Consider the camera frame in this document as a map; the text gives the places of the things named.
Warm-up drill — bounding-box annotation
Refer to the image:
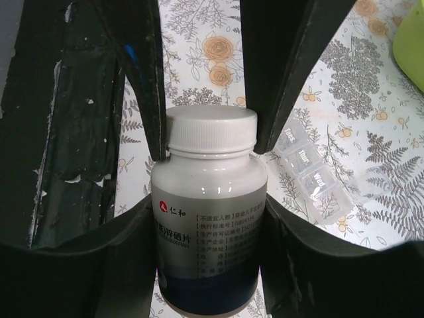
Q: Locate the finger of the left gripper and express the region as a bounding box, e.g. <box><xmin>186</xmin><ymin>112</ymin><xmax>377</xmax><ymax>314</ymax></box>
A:
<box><xmin>91</xmin><ymin>0</ymin><xmax>166</xmax><ymax>162</ymax></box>
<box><xmin>240</xmin><ymin>0</ymin><xmax>354</xmax><ymax>154</ymax></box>

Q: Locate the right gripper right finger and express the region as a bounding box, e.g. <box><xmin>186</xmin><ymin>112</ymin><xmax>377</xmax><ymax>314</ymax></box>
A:
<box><xmin>259</xmin><ymin>197</ymin><xmax>423</xmax><ymax>317</ymax></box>

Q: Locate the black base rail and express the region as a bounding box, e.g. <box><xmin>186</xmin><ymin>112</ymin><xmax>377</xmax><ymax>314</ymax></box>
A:
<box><xmin>1</xmin><ymin>1</ymin><xmax>124</xmax><ymax>249</ymax></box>

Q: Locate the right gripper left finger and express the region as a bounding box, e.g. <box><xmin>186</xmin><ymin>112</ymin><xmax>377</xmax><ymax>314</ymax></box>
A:
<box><xmin>1</xmin><ymin>196</ymin><xmax>156</xmax><ymax>317</ymax></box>

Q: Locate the floral table mat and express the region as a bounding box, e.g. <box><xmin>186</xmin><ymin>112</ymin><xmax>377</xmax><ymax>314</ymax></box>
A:
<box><xmin>115</xmin><ymin>1</ymin><xmax>423</xmax><ymax>317</ymax></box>

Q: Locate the white cap pill bottle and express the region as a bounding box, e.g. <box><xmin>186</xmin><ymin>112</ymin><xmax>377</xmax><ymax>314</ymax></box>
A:
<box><xmin>151</xmin><ymin>105</ymin><xmax>268</xmax><ymax>317</ymax></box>

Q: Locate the green plastic tray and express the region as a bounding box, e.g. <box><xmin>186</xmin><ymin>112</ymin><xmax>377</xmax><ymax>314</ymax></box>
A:
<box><xmin>392</xmin><ymin>0</ymin><xmax>423</xmax><ymax>92</ymax></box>

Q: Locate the clear pill organizer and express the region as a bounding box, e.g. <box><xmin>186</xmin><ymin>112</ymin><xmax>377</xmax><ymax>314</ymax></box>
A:
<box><xmin>275</xmin><ymin>119</ymin><xmax>354</xmax><ymax>225</ymax></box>

